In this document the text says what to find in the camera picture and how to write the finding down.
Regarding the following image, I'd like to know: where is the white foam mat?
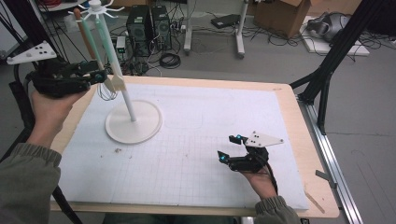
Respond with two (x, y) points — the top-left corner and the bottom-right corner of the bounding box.
(50, 81), (310, 211)

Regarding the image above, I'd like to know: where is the black computer tower round fan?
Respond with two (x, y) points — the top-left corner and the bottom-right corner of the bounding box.
(150, 5), (173, 50)

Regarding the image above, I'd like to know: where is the white rack stand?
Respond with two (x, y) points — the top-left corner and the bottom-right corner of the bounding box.
(68, 0), (163, 146)

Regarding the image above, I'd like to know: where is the grey metal bracket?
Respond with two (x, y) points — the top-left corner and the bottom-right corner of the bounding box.
(315, 169), (338, 189)

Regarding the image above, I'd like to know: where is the person's left hand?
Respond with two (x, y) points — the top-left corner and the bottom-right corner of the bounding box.
(26, 88), (92, 148)

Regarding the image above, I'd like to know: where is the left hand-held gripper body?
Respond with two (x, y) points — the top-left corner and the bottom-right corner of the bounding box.
(7, 40), (92, 99)

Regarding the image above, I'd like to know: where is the tan tape strip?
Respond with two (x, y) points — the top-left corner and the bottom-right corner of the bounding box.
(304, 189), (326, 215)

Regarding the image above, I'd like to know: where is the grey padded headset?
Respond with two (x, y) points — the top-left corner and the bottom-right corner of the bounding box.
(306, 11), (353, 43)

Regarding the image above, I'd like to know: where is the wire whisk with wooden handle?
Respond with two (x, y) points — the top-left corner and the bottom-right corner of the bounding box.
(73, 7), (120, 102)

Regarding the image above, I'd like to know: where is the person's right hand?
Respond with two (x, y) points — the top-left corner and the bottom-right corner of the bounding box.
(241, 167), (278, 201)

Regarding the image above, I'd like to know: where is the black computer tower green label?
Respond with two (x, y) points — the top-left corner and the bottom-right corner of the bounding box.
(125, 6), (153, 58)

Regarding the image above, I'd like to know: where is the white flat board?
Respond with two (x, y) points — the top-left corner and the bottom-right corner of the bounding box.
(300, 15), (371, 57)

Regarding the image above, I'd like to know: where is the aluminium rail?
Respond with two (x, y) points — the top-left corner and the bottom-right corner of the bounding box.
(297, 96), (363, 224)

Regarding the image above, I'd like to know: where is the white metal stand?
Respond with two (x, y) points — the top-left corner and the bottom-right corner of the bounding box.
(183, 0), (249, 59)

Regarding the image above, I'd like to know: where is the black flat device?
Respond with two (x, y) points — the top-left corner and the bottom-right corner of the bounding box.
(210, 13), (242, 30)

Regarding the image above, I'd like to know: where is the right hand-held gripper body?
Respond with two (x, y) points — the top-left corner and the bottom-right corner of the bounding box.
(228, 130), (285, 174)

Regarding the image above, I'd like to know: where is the coil of black cable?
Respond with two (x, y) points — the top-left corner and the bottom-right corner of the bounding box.
(159, 52), (182, 70)

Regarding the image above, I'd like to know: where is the cardboard box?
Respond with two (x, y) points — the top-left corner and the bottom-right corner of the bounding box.
(253, 0), (312, 39)

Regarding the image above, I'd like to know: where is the small white power box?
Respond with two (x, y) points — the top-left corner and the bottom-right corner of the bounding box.
(115, 35), (127, 60)

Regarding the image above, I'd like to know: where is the mint handled cream spatula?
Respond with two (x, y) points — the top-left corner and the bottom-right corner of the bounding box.
(80, 18), (117, 93)

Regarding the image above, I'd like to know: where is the black metal frame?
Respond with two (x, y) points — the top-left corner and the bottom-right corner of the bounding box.
(289, 0), (387, 136)
(0, 0), (87, 162)

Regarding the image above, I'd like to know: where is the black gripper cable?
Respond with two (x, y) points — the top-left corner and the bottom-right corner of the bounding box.
(8, 63), (36, 130)
(264, 162), (279, 196)

